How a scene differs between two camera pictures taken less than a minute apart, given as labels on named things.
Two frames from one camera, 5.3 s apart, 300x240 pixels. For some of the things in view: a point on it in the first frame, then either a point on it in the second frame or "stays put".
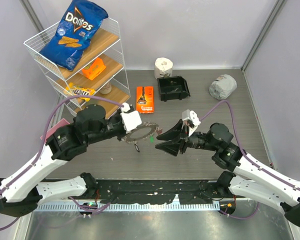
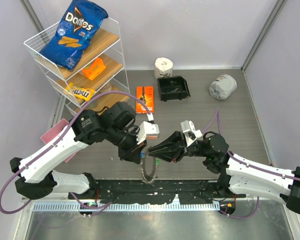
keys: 175,89 stays put
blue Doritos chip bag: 79,21 stays put
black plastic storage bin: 173,87 stays put
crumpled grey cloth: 223,87 stays put
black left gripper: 117,115 to 132,153
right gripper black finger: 173,132 to 168,148
